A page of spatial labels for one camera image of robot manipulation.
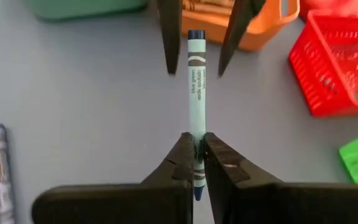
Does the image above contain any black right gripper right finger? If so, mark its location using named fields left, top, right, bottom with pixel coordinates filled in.
left=203, top=132, right=358, bottom=224

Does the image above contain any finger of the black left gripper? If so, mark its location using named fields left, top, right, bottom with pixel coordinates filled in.
left=218, top=0, right=267, bottom=77
left=157, top=0, right=183, bottom=75

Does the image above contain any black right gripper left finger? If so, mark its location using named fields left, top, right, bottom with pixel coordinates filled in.
left=31, top=132, right=196, bottom=224

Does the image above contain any brown crayon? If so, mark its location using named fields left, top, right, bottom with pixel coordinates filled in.
left=183, top=5, right=233, bottom=16
left=182, top=0, right=234, bottom=7

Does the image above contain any blue green crayon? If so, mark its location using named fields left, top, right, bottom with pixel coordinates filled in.
left=187, top=29, right=207, bottom=202

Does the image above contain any orange plastic bin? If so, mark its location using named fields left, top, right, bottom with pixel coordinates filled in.
left=180, top=0, right=301, bottom=52

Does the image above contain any teal plastic bin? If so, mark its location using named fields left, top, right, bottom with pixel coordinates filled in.
left=25, top=0, right=149, bottom=21

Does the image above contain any red mesh basket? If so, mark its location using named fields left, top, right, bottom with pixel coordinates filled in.
left=288, top=8, right=358, bottom=118

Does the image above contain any blue violet crayon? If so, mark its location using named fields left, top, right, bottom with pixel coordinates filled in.
left=0, top=123, right=16, bottom=224

